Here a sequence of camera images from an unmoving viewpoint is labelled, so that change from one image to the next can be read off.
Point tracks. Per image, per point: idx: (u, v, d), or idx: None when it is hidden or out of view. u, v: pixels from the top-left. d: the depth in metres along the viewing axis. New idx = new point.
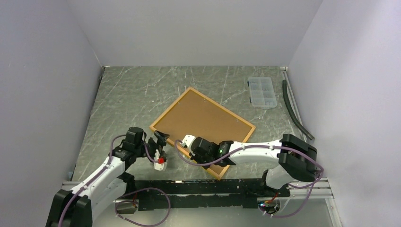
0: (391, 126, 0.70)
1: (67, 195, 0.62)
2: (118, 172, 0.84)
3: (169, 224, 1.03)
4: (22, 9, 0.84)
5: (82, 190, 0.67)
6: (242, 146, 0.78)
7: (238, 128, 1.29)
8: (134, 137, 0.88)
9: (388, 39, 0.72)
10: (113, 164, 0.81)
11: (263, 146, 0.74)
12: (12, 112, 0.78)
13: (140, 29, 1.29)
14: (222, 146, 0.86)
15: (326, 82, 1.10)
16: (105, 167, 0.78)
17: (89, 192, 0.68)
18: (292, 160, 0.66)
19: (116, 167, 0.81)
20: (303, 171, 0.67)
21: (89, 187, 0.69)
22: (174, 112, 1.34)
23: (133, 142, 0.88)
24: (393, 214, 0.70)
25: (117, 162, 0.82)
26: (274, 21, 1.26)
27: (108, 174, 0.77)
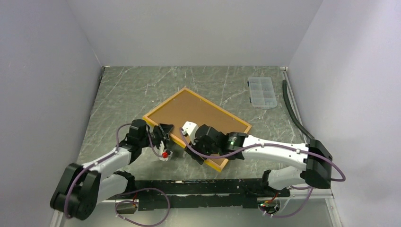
0: (392, 126, 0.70)
1: (77, 168, 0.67)
2: (125, 161, 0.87)
3: (169, 224, 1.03)
4: (22, 9, 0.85)
5: (92, 166, 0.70)
6: (261, 144, 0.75)
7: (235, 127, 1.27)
8: (137, 132, 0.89)
9: (388, 39, 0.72)
10: (120, 152, 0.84)
11: (288, 148, 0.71)
12: (12, 112, 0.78)
13: (139, 29, 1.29)
14: (232, 139, 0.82)
15: (326, 82, 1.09)
16: (114, 152, 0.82)
17: (98, 168, 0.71)
18: (317, 167, 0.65)
19: (124, 155, 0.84)
20: (323, 180, 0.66)
21: (98, 165, 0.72)
22: (170, 108, 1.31)
23: (136, 136, 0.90)
24: (393, 215, 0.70)
25: (124, 152, 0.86)
26: (274, 21, 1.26)
27: (116, 159, 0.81)
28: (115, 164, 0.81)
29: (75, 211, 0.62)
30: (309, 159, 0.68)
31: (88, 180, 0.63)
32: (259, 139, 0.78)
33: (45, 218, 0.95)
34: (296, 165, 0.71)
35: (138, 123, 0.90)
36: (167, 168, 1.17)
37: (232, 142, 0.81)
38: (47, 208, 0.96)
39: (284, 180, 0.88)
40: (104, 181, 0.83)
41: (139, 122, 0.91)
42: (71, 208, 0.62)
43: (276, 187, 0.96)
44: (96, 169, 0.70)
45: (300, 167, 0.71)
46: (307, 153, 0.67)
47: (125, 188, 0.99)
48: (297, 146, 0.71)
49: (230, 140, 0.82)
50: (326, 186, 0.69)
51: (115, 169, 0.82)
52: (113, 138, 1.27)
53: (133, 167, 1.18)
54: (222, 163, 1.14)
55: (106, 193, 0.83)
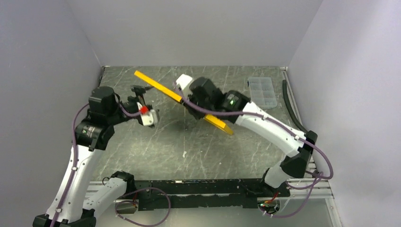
0: (392, 126, 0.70)
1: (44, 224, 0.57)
2: (98, 159, 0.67)
3: (169, 223, 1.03)
4: (22, 9, 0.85)
5: (58, 214, 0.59)
6: (263, 116, 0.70)
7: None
8: (100, 105, 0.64)
9: (389, 39, 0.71)
10: (82, 162, 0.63)
11: (288, 131, 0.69)
12: (13, 113, 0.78)
13: (139, 28, 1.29)
14: (231, 98, 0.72)
15: (326, 82, 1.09)
16: (73, 170, 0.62)
17: (66, 211, 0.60)
18: (307, 158, 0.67)
19: (87, 164, 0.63)
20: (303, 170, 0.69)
21: (64, 208, 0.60)
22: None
23: (101, 111, 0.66)
24: (393, 215, 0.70)
25: (85, 156, 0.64)
26: (274, 20, 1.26)
27: (80, 178, 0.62)
28: (86, 178, 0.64)
29: None
30: (302, 149, 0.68)
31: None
32: (261, 110, 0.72)
33: None
34: (284, 149, 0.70)
35: (101, 92, 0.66)
36: (167, 168, 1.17)
37: (231, 101, 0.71)
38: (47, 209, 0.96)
39: (275, 176, 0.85)
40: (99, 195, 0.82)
41: (102, 91, 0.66)
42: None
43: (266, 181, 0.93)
44: (64, 215, 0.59)
45: (287, 152, 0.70)
46: (305, 142, 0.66)
47: (126, 187, 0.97)
48: (295, 132, 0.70)
49: (227, 100, 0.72)
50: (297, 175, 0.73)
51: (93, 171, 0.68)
52: (113, 138, 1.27)
53: (133, 167, 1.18)
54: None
55: (106, 198, 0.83)
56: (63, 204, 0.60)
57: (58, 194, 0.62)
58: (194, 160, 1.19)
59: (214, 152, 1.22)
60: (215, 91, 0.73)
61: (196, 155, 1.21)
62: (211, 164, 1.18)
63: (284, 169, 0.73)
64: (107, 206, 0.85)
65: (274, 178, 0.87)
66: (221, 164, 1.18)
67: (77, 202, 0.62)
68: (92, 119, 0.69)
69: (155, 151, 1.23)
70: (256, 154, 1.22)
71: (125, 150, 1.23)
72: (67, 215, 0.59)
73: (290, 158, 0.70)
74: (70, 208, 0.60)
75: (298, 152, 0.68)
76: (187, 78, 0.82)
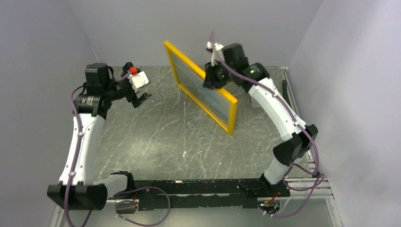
0: (392, 126, 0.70)
1: (61, 189, 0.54)
2: (100, 126, 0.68)
3: (169, 223, 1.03)
4: (22, 10, 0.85)
5: (73, 178, 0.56)
6: (274, 93, 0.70)
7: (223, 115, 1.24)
8: (98, 74, 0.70)
9: (389, 39, 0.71)
10: (87, 128, 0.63)
11: (290, 113, 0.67)
12: (13, 113, 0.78)
13: (139, 28, 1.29)
14: (253, 67, 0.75)
15: (326, 81, 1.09)
16: (80, 136, 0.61)
17: (81, 174, 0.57)
18: (298, 146, 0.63)
19: (92, 129, 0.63)
20: (290, 158, 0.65)
21: (77, 172, 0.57)
22: (179, 74, 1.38)
23: (99, 82, 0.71)
24: (393, 215, 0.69)
25: (90, 122, 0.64)
26: (273, 21, 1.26)
27: (87, 143, 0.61)
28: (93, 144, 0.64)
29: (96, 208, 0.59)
30: (295, 135, 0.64)
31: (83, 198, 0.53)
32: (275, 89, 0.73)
33: (45, 218, 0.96)
34: (281, 131, 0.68)
35: (97, 65, 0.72)
36: (167, 168, 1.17)
37: (251, 71, 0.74)
38: (46, 209, 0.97)
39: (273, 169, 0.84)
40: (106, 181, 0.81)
41: (97, 65, 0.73)
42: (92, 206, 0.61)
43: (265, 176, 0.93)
44: (80, 178, 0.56)
45: (283, 135, 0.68)
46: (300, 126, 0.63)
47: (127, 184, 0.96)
48: (298, 119, 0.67)
49: (249, 68, 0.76)
50: (284, 162, 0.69)
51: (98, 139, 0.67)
52: (113, 138, 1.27)
53: (133, 167, 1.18)
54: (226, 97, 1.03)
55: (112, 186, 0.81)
56: (75, 168, 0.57)
57: (67, 161, 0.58)
58: (194, 160, 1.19)
59: (213, 152, 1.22)
60: (242, 58, 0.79)
61: (196, 155, 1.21)
62: (211, 163, 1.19)
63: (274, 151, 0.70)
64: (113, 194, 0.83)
65: (273, 173, 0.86)
66: (221, 164, 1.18)
67: (88, 167, 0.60)
68: (88, 93, 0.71)
69: (155, 151, 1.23)
70: (256, 154, 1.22)
71: (125, 150, 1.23)
72: (82, 178, 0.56)
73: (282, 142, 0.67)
74: (83, 171, 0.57)
75: (291, 136, 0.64)
76: (222, 46, 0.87)
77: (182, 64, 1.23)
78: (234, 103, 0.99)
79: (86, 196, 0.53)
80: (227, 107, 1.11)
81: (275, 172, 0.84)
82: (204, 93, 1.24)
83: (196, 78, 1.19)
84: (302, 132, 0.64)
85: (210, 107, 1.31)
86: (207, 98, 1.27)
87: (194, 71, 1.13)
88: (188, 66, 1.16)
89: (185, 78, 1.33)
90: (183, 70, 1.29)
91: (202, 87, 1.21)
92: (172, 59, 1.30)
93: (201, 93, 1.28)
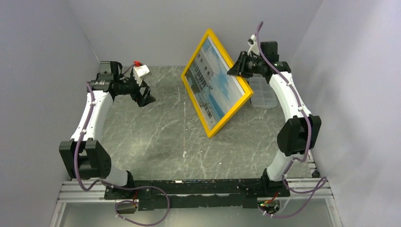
0: (392, 126, 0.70)
1: (71, 145, 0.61)
2: (107, 104, 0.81)
3: (169, 223, 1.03)
4: (21, 9, 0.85)
5: (83, 135, 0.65)
6: (289, 82, 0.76)
7: (218, 111, 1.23)
8: (109, 64, 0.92)
9: (387, 40, 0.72)
10: (99, 100, 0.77)
11: (298, 100, 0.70)
12: (13, 114, 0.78)
13: (139, 28, 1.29)
14: (278, 63, 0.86)
15: (326, 81, 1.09)
16: (92, 104, 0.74)
17: (90, 133, 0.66)
18: (296, 130, 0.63)
19: (102, 101, 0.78)
20: (288, 142, 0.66)
21: (87, 130, 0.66)
22: (195, 67, 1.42)
23: (110, 71, 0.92)
24: (393, 215, 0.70)
25: (101, 97, 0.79)
26: (274, 21, 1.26)
27: (98, 110, 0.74)
28: (101, 115, 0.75)
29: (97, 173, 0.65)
30: (295, 118, 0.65)
31: (90, 152, 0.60)
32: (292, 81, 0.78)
33: (45, 218, 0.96)
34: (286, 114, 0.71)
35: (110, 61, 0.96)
36: (167, 167, 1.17)
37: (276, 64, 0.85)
38: (47, 208, 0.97)
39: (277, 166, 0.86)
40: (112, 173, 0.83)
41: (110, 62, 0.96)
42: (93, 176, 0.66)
43: (268, 172, 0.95)
44: (89, 135, 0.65)
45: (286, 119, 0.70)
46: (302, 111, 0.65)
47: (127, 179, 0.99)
48: (304, 108, 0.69)
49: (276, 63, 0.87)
50: (284, 150, 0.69)
51: (105, 115, 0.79)
52: (114, 138, 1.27)
53: (133, 166, 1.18)
54: (243, 86, 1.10)
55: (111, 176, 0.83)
56: (86, 126, 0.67)
57: (80, 124, 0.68)
58: (194, 160, 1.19)
59: (213, 152, 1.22)
60: (274, 55, 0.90)
61: (196, 155, 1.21)
62: (211, 163, 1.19)
63: (278, 138, 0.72)
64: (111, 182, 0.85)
65: (274, 167, 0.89)
66: (221, 164, 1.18)
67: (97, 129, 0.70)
68: (100, 79, 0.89)
69: (155, 151, 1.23)
70: (256, 154, 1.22)
71: (125, 150, 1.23)
72: (91, 136, 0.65)
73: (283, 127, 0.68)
74: (93, 130, 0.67)
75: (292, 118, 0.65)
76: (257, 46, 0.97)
77: (212, 53, 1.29)
78: (249, 95, 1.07)
79: (92, 151, 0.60)
80: (234, 100, 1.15)
81: (276, 166, 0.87)
82: (215, 86, 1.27)
83: (219, 68, 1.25)
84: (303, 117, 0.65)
85: (207, 104, 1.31)
86: (212, 92, 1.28)
87: (224, 60, 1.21)
88: (220, 55, 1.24)
89: (201, 70, 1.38)
90: (205, 61, 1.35)
91: (218, 78, 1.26)
92: (202, 47, 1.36)
93: (210, 86, 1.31)
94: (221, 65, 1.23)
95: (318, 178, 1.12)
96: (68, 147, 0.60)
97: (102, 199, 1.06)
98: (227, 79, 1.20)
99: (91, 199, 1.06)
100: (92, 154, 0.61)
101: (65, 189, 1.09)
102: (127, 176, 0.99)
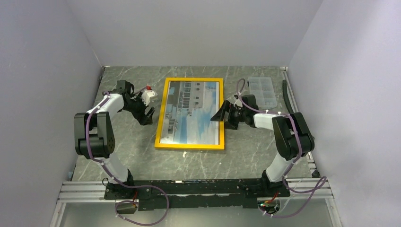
0: (392, 126, 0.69)
1: (85, 115, 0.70)
2: (118, 105, 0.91)
3: (169, 223, 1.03)
4: (21, 9, 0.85)
5: (97, 109, 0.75)
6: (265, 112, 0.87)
7: (182, 135, 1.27)
8: (125, 83, 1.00)
9: (389, 39, 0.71)
10: (113, 96, 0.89)
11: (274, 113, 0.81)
12: (12, 114, 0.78)
13: (139, 29, 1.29)
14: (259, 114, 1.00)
15: (326, 81, 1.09)
16: (108, 97, 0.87)
17: (102, 109, 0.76)
18: (282, 122, 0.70)
19: (117, 97, 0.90)
20: (282, 135, 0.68)
21: (101, 108, 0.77)
22: (187, 86, 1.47)
23: (124, 88, 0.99)
24: (394, 215, 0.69)
25: (116, 96, 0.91)
26: (273, 21, 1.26)
27: (112, 99, 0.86)
28: (114, 107, 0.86)
29: (102, 147, 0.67)
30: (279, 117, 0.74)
31: (100, 120, 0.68)
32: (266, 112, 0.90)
33: (45, 218, 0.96)
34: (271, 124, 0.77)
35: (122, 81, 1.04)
36: (167, 167, 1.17)
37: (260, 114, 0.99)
38: (47, 208, 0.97)
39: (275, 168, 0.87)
40: (114, 164, 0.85)
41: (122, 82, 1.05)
42: (97, 152, 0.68)
43: (271, 178, 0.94)
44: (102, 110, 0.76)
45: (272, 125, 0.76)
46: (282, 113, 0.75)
47: (127, 177, 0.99)
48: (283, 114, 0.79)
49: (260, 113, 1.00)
50: (285, 152, 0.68)
51: (115, 110, 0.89)
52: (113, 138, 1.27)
53: (133, 166, 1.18)
54: (220, 138, 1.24)
55: (112, 166, 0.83)
56: (101, 107, 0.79)
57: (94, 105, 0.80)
58: (194, 160, 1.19)
59: (214, 152, 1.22)
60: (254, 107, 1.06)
61: (196, 155, 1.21)
62: (211, 164, 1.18)
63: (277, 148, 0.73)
64: (110, 172, 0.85)
65: (274, 170, 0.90)
66: (221, 164, 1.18)
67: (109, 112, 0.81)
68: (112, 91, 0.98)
69: (155, 151, 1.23)
70: (256, 154, 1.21)
71: (125, 150, 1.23)
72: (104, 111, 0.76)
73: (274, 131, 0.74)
74: (106, 109, 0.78)
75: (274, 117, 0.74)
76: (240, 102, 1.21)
77: (211, 95, 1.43)
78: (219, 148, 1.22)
79: (103, 117, 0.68)
80: (204, 141, 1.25)
81: (276, 168, 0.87)
82: (194, 116, 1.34)
83: (209, 108, 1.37)
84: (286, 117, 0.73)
85: (174, 121, 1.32)
86: (187, 118, 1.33)
87: (218, 108, 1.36)
88: (217, 103, 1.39)
89: (190, 93, 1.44)
90: (201, 92, 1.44)
91: (202, 114, 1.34)
92: (205, 82, 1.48)
93: (188, 111, 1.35)
94: (213, 109, 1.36)
95: (318, 178, 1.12)
96: (83, 115, 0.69)
97: (102, 199, 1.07)
98: (209, 122, 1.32)
99: (91, 199, 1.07)
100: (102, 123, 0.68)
101: (65, 189, 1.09)
102: (127, 174, 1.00)
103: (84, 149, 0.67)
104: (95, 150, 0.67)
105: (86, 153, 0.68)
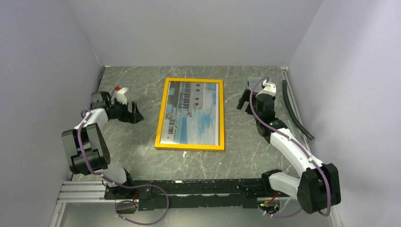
0: (393, 126, 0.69)
1: (74, 133, 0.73)
2: (104, 118, 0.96)
3: (169, 223, 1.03)
4: (21, 9, 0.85)
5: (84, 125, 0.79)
6: (289, 136, 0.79)
7: (182, 135, 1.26)
8: (101, 95, 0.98)
9: (390, 39, 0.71)
10: (95, 111, 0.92)
11: (304, 152, 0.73)
12: (12, 114, 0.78)
13: (139, 28, 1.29)
14: (274, 121, 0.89)
15: (326, 81, 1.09)
16: (91, 113, 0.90)
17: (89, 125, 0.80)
18: (315, 183, 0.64)
19: (100, 111, 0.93)
20: (311, 197, 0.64)
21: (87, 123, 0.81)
22: (187, 87, 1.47)
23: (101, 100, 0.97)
24: (394, 215, 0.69)
25: (98, 110, 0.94)
26: (273, 21, 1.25)
27: (96, 115, 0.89)
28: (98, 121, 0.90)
29: (99, 159, 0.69)
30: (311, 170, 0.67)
31: (91, 134, 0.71)
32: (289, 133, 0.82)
33: (45, 219, 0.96)
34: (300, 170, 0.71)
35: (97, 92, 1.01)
36: (167, 167, 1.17)
37: (272, 123, 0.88)
38: (47, 209, 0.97)
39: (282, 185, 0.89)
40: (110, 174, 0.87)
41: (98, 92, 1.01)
42: (95, 165, 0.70)
43: (272, 187, 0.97)
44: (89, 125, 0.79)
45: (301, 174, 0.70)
46: (315, 165, 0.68)
47: (127, 177, 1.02)
48: (313, 158, 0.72)
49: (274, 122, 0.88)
50: (310, 210, 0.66)
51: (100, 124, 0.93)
52: (114, 138, 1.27)
53: (133, 166, 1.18)
54: (220, 139, 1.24)
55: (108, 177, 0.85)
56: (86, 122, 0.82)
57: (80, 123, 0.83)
58: (194, 160, 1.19)
59: (214, 152, 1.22)
60: (270, 111, 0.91)
61: (196, 155, 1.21)
62: (211, 164, 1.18)
63: (300, 197, 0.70)
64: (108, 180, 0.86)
65: (279, 183, 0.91)
66: (222, 164, 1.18)
67: None
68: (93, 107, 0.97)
69: (155, 151, 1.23)
70: (256, 154, 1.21)
71: (125, 150, 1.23)
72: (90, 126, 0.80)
73: (300, 183, 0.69)
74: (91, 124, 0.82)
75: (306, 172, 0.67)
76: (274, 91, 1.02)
77: (212, 95, 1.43)
78: (219, 148, 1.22)
79: (93, 130, 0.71)
80: (204, 142, 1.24)
81: (282, 182, 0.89)
82: (195, 117, 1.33)
83: (209, 109, 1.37)
84: (317, 170, 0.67)
85: (175, 122, 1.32)
86: (187, 118, 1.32)
87: (218, 109, 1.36)
88: (217, 104, 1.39)
89: (190, 94, 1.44)
90: (201, 92, 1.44)
91: (202, 115, 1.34)
92: (205, 83, 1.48)
93: (189, 112, 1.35)
94: (213, 110, 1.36)
95: None
96: (72, 132, 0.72)
97: (102, 199, 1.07)
98: (209, 123, 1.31)
99: (91, 199, 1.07)
100: (94, 136, 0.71)
101: (65, 189, 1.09)
102: (126, 175, 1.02)
103: (82, 163, 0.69)
104: (92, 164, 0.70)
105: (85, 168, 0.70)
